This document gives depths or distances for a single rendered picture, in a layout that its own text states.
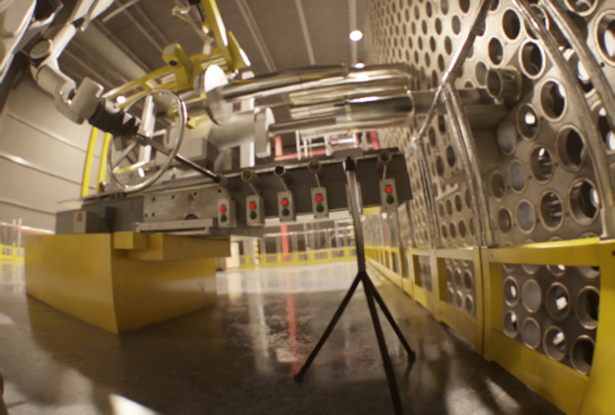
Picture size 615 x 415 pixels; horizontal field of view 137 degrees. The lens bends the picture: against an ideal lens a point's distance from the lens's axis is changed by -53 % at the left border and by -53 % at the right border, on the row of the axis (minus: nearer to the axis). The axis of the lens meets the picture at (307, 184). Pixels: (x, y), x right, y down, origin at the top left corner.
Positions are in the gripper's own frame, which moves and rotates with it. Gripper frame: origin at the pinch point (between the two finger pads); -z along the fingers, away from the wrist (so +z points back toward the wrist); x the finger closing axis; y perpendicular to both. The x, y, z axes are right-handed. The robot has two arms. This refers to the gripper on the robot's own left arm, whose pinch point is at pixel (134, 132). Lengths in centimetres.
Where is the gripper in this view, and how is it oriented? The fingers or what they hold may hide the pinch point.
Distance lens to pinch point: 92.4
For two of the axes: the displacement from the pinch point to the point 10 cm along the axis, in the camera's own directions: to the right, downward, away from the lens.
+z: -1.6, -2.3, -9.6
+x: -9.8, 1.2, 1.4
